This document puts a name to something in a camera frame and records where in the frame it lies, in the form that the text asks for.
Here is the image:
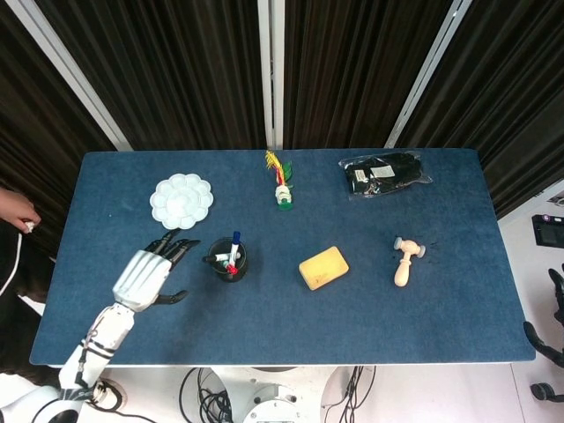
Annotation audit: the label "bystander bare hand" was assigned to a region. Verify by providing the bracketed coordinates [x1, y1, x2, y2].
[0, 187, 43, 234]

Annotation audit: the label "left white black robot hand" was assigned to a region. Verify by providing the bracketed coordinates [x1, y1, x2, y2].
[112, 228, 202, 314]

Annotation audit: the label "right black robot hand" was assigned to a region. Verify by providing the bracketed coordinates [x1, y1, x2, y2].
[523, 263, 564, 367]

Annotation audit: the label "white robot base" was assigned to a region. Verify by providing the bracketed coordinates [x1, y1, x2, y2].
[211, 365, 353, 423]

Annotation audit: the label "blue cap white marker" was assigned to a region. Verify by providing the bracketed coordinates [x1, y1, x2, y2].
[227, 230, 242, 265]

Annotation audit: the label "black cup with markers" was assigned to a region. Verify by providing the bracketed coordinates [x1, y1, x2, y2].
[206, 237, 249, 282]

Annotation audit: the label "white flower paint palette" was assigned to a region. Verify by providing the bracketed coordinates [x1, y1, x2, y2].
[149, 173, 216, 231]

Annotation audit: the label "black box device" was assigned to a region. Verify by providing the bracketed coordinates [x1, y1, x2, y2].
[531, 213, 564, 248]

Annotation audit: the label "blue felt table mat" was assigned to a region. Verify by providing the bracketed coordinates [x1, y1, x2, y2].
[29, 148, 537, 367]

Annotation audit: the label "small wooden toy hammer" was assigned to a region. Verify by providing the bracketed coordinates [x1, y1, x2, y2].
[393, 236, 427, 288]

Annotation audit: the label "colourful feather shuttlecock toy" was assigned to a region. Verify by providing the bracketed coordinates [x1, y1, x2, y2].
[264, 149, 295, 212]

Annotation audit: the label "yellow sponge block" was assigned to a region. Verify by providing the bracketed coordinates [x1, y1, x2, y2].
[298, 245, 351, 292]

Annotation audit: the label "black items in plastic bag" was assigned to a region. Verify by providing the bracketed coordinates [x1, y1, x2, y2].
[338, 151, 434, 202]

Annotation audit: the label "white hanging cable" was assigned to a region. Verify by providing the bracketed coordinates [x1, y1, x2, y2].
[0, 231, 23, 296]

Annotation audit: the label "black floor cable bundle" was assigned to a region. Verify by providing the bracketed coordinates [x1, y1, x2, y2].
[179, 367, 234, 423]
[322, 365, 378, 423]

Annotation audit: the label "white frame post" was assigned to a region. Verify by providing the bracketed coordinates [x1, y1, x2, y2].
[6, 0, 133, 152]
[257, 0, 286, 150]
[383, 0, 475, 149]

